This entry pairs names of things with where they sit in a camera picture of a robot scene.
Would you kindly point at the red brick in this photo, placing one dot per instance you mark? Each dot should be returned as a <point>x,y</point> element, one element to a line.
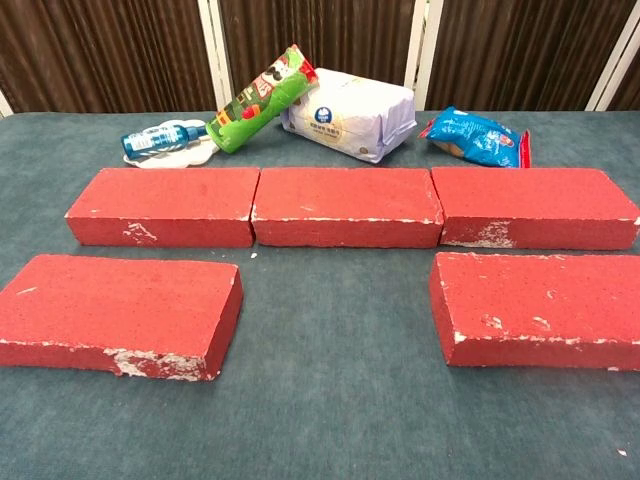
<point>345,200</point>
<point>165,200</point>
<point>540,300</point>
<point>115,300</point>
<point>530,200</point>

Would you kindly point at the white flour bag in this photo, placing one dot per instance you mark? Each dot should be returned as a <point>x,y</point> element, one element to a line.
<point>350,115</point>

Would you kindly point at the green snack bag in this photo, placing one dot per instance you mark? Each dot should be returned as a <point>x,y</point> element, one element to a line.
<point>255,100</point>

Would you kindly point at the teal felt table cloth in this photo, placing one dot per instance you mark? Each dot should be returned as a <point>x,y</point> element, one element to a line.
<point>320,415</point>

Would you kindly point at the blue snack bag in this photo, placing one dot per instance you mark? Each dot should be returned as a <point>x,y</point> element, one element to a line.
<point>475,137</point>

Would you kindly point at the blue spray bottle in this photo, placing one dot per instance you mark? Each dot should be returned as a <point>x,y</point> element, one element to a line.
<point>155,137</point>

